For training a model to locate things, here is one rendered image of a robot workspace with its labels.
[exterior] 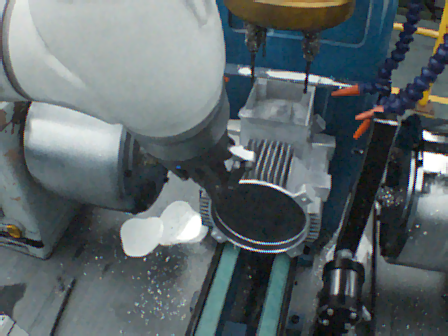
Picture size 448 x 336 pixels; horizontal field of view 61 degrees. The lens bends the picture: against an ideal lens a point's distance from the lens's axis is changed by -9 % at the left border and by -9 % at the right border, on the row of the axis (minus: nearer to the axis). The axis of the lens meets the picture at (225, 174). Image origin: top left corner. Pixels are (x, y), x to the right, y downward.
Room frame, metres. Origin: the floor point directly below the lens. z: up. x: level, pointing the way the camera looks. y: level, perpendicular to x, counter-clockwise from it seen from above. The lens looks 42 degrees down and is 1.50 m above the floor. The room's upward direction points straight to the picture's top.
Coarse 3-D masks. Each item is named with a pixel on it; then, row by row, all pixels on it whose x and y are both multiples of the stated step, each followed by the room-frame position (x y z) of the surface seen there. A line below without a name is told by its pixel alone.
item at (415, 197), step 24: (408, 120) 0.53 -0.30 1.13; (432, 120) 0.49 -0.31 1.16; (408, 144) 0.48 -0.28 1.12; (432, 144) 0.43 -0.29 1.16; (408, 168) 0.43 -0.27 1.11; (432, 168) 0.40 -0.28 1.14; (384, 192) 0.43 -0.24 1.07; (408, 192) 0.40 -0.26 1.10; (432, 192) 0.37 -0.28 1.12; (384, 216) 0.46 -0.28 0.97; (408, 216) 0.37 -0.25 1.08; (432, 216) 0.35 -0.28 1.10; (384, 240) 0.40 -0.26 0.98; (408, 240) 0.35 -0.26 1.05; (432, 240) 0.34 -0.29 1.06; (408, 264) 0.35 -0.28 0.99; (432, 264) 0.34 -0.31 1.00
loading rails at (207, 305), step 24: (216, 240) 0.54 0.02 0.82; (216, 264) 0.41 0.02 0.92; (240, 264) 0.45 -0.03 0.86; (288, 264) 0.41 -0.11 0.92; (312, 264) 0.49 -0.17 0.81; (216, 288) 0.36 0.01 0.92; (288, 288) 0.36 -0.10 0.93; (192, 312) 0.31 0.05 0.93; (216, 312) 0.32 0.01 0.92; (264, 312) 0.32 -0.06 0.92; (288, 312) 0.31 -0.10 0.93
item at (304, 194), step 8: (240, 112) 0.62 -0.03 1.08; (312, 120) 0.59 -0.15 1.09; (320, 120) 0.59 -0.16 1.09; (312, 128) 0.58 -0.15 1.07; (320, 128) 0.58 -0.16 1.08; (304, 184) 0.42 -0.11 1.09; (296, 192) 0.42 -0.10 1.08; (304, 192) 0.41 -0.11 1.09; (312, 192) 0.42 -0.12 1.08; (304, 200) 0.41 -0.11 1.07; (312, 200) 0.41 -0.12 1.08; (216, 232) 0.44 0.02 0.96; (224, 240) 0.44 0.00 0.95; (296, 248) 0.41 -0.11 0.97
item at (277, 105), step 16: (256, 80) 0.62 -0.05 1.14; (272, 80) 0.62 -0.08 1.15; (256, 96) 0.61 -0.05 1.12; (272, 96) 0.62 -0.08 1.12; (288, 96) 0.61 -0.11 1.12; (304, 96) 0.59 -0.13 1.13; (256, 112) 0.57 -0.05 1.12; (272, 112) 0.55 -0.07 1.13; (288, 112) 0.55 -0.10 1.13; (304, 112) 0.57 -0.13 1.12; (240, 128) 0.52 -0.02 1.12; (256, 128) 0.51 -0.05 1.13; (272, 128) 0.50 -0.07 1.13; (288, 128) 0.50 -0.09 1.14; (304, 128) 0.49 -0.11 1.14; (240, 144) 0.52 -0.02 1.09; (256, 144) 0.51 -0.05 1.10; (288, 144) 0.49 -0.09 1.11; (304, 144) 0.49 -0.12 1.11
